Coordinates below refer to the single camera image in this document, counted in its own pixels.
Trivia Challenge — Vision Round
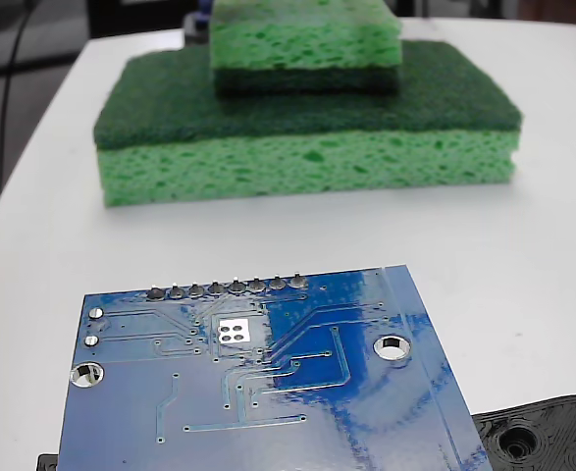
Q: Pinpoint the blue circuit board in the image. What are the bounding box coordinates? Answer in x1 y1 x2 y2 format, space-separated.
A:
56 264 495 471

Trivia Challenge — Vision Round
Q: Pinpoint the large green scouring sponge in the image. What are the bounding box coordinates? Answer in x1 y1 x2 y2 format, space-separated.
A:
93 39 523 208

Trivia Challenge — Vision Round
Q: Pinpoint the small green scouring sponge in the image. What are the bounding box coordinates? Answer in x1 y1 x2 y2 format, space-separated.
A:
207 0 404 98

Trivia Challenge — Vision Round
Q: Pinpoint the blue and white object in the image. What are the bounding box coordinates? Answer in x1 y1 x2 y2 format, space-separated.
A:
183 0 215 45

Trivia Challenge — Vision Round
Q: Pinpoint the thin black cable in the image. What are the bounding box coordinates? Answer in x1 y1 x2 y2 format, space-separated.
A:
0 0 38 207

